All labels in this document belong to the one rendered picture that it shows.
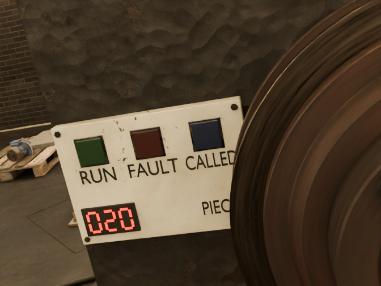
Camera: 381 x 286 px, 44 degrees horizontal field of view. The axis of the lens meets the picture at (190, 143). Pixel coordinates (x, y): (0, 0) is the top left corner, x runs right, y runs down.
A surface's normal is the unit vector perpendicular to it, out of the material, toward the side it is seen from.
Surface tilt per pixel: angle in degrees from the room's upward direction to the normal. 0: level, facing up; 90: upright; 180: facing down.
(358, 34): 90
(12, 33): 90
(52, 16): 90
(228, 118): 90
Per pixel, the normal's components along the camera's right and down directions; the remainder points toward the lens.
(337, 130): -0.80, -0.35
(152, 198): -0.12, 0.31
